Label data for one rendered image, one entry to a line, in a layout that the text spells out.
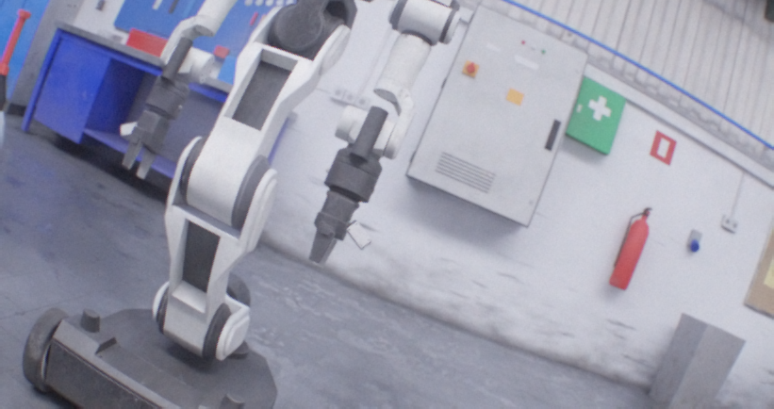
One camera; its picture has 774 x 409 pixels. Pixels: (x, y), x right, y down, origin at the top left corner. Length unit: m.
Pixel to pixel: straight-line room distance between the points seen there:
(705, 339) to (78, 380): 3.80
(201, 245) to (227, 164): 0.19
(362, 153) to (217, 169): 0.27
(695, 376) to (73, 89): 4.73
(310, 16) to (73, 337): 0.82
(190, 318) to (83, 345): 0.28
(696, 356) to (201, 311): 3.51
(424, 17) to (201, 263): 0.65
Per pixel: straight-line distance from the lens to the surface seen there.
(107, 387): 1.25
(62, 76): 4.58
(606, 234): 4.52
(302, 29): 1.32
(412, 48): 1.31
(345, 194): 1.24
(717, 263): 4.90
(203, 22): 1.39
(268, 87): 1.29
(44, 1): 5.21
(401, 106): 1.27
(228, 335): 1.39
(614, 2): 4.83
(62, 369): 1.31
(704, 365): 4.39
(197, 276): 1.35
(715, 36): 5.09
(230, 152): 1.21
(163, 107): 1.33
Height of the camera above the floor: 0.74
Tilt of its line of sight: 1 degrees down
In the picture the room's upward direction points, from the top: 23 degrees clockwise
